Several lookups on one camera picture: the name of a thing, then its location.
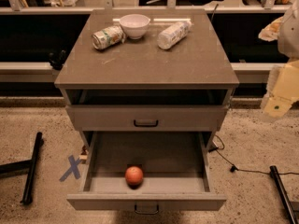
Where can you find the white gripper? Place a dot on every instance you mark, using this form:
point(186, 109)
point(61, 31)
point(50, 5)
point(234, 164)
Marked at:
point(289, 37)

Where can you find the red apple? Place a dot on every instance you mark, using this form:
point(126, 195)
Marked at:
point(134, 176)

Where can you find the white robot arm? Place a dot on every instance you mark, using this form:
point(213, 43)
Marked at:
point(286, 31)

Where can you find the open grey middle drawer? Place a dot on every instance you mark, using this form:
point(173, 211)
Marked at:
point(175, 174)

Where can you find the grey drawer cabinet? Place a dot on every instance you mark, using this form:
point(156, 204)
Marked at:
point(195, 72)

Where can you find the black stand leg right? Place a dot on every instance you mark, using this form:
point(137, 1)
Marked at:
point(291, 207)

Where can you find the black stand leg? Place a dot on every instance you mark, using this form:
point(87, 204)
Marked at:
point(29, 167)
point(291, 207)

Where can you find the white plastic bottle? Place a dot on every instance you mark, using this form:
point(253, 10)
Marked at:
point(170, 36)

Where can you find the white ceramic bowl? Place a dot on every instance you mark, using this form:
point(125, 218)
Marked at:
point(134, 25)

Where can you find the green white drink can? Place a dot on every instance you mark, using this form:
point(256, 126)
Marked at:
point(108, 37)

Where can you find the blue tape cross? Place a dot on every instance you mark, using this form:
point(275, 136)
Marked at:
point(72, 170)

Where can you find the black clamp on ledge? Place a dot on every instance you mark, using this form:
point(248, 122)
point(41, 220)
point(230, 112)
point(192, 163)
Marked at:
point(57, 59)

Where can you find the black stand leg left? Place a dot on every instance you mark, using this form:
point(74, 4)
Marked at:
point(29, 167)

